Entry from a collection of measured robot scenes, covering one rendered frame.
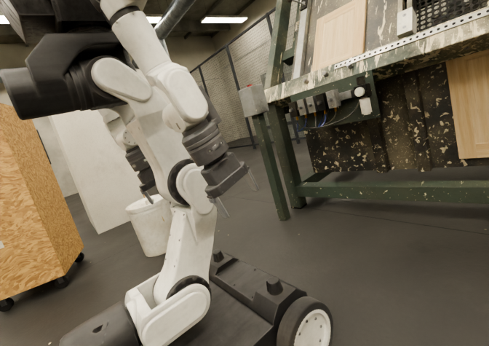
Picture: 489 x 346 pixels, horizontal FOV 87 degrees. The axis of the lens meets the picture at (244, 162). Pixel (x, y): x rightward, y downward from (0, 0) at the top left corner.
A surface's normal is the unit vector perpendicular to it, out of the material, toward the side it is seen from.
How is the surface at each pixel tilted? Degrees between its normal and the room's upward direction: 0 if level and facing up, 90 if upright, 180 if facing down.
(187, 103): 88
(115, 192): 90
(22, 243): 90
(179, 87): 88
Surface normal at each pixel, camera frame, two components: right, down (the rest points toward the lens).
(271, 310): -0.73, -0.44
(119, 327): 0.22, -0.69
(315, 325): 0.58, -0.03
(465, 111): -0.69, 0.31
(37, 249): 0.33, 0.07
